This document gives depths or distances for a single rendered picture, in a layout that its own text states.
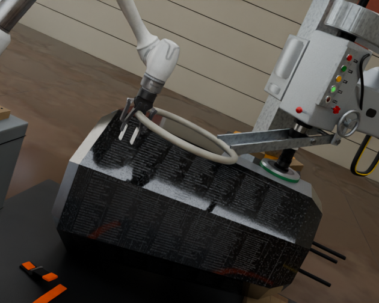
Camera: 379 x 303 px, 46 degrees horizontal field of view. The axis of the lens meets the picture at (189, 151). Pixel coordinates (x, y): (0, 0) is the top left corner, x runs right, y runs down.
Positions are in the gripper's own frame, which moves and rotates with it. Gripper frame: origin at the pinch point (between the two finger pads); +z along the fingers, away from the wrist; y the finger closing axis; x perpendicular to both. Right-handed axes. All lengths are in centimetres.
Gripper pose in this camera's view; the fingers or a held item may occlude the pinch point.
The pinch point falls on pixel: (128, 134)
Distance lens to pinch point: 185.6
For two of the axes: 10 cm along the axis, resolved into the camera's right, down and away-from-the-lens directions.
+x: -2.7, -3.7, 8.9
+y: 8.6, 3.3, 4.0
